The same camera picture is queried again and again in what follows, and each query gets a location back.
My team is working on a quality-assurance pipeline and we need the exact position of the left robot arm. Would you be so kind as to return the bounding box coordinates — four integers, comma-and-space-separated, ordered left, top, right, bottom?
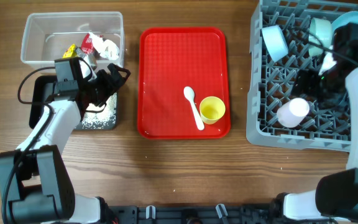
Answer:
0, 57, 131, 223

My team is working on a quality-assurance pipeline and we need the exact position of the yellow snack wrapper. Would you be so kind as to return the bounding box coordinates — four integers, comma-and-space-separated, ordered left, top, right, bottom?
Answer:
62, 44, 77, 58

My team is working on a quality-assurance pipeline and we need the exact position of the green bowl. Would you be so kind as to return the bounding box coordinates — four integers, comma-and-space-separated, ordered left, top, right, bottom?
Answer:
308, 18, 333, 48

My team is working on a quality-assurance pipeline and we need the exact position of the white plastic spoon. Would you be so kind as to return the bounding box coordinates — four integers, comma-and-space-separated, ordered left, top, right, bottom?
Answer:
183, 86, 204, 131

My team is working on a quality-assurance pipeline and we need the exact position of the pink cup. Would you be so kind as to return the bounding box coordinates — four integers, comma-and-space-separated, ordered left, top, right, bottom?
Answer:
277, 98, 310, 128

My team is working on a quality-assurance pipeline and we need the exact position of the light blue plate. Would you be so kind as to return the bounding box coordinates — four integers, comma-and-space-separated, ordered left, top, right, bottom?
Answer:
331, 11, 358, 32

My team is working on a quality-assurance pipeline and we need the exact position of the red silver snack wrapper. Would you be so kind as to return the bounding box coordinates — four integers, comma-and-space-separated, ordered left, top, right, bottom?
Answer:
80, 34, 96, 54

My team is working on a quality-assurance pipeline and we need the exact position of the red serving tray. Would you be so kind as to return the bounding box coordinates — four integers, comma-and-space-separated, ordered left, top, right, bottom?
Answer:
137, 27, 231, 139

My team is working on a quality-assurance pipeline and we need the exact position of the light blue bowl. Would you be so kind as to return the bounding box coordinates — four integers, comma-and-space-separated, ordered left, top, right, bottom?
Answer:
262, 25, 288, 62

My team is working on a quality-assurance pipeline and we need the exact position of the yellow cup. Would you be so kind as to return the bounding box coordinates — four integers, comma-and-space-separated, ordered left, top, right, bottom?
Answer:
200, 96, 226, 124

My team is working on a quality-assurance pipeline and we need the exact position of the white napkin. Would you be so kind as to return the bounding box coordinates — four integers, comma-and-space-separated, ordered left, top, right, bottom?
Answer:
88, 32, 119, 60

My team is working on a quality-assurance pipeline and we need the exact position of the grey dishwasher rack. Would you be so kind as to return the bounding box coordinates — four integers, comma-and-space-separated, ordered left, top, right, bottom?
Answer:
246, 1, 358, 152

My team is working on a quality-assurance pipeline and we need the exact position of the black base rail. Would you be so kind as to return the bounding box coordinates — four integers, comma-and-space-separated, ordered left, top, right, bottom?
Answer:
109, 204, 291, 224

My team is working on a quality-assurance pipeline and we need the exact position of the black plastic tray bin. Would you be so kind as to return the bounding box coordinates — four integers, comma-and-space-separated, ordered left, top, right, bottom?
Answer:
29, 75, 117, 130

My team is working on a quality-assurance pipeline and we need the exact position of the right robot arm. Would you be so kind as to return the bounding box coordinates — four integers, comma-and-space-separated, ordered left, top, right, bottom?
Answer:
270, 22, 358, 223

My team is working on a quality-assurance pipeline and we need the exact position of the white rice pile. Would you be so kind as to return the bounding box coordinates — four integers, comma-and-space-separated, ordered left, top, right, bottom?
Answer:
76, 93, 117, 129

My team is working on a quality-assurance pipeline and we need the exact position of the clear plastic bin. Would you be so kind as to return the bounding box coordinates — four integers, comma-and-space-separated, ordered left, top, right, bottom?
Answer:
21, 11, 125, 69

